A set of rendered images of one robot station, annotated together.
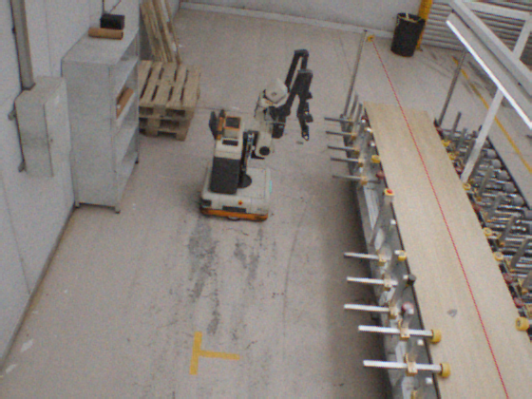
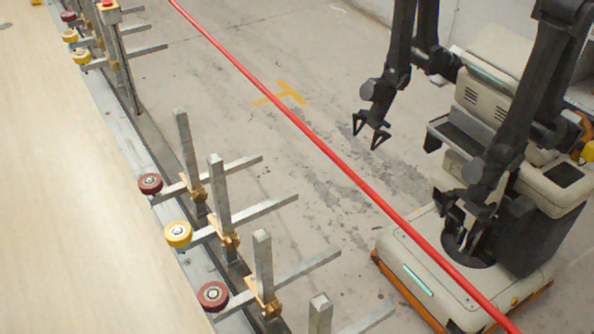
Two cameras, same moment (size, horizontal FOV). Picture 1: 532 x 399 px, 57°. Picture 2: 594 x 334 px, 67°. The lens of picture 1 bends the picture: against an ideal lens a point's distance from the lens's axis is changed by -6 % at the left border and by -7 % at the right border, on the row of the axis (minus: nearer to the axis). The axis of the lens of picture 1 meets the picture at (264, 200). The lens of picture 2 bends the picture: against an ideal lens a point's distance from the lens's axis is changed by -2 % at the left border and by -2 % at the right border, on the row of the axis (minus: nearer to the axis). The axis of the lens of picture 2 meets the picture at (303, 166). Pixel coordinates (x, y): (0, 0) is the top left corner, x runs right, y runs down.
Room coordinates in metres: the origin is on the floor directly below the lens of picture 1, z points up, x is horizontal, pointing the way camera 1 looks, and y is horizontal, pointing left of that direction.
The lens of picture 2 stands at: (4.92, -1.02, 1.96)
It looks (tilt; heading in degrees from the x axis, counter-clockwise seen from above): 43 degrees down; 151
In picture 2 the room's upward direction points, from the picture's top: 1 degrees clockwise
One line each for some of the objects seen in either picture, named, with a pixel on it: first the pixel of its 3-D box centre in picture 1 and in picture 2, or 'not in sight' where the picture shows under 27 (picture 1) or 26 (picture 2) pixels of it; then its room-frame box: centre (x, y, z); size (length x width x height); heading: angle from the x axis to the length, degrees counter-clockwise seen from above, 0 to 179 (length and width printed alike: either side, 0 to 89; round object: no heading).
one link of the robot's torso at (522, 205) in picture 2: (259, 144); (480, 208); (4.22, 0.13, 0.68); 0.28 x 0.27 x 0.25; 5
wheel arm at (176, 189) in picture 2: (356, 179); (208, 177); (3.72, -0.76, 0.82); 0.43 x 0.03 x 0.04; 95
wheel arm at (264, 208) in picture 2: (353, 161); (238, 219); (3.97, -0.74, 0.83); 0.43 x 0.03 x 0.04; 95
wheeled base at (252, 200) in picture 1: (236, 189); (464, 259); (4.14, 0.29, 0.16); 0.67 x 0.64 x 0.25; 95
